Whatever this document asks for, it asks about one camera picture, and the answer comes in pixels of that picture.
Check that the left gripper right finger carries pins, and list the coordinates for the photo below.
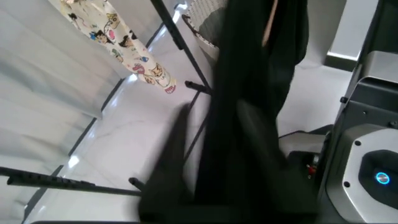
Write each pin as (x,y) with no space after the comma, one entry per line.
(273,193)

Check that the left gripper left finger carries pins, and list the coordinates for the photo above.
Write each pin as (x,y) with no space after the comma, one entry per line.
(171,186)

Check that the black garment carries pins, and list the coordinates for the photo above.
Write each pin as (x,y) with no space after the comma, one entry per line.
(245,62)

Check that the cream printed garment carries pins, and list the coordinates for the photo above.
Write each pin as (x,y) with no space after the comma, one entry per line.
(124,40)

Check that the pink clothes hanger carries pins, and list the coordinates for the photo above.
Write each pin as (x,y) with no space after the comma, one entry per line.
(269,25)

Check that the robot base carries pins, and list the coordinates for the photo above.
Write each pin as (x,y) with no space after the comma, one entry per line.
(360,155)

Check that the black clothes rack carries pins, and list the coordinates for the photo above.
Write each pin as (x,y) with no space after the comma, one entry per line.
(174,34)

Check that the white laundry basket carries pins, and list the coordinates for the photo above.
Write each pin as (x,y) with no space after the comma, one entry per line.
(208,18)

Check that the white curtain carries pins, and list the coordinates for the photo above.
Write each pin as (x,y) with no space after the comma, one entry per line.
(46,77)

